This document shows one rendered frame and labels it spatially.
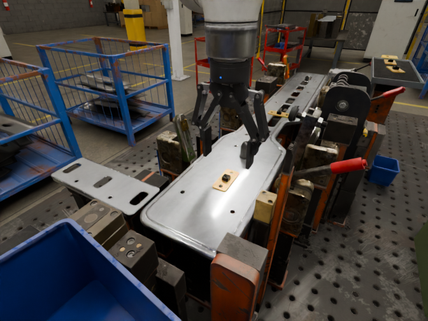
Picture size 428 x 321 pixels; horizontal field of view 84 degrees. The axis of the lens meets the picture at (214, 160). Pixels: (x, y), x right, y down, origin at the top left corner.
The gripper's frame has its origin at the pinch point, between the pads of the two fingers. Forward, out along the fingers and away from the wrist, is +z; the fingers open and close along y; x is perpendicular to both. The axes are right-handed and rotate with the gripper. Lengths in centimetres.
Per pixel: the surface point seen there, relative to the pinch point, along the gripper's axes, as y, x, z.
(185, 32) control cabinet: 629, -880, 85
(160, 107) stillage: 189, -187, 90
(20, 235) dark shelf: 23.6, 34.8, 5.1
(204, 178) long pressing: 5.6, 1.8, 8.4
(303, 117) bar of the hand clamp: -14.8, 0.7, -11.9
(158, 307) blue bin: -10.8, 35.9, -7.4
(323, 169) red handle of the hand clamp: -20.3, 0.6, -2.5
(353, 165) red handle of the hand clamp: -24.6, 0.9, -5.0
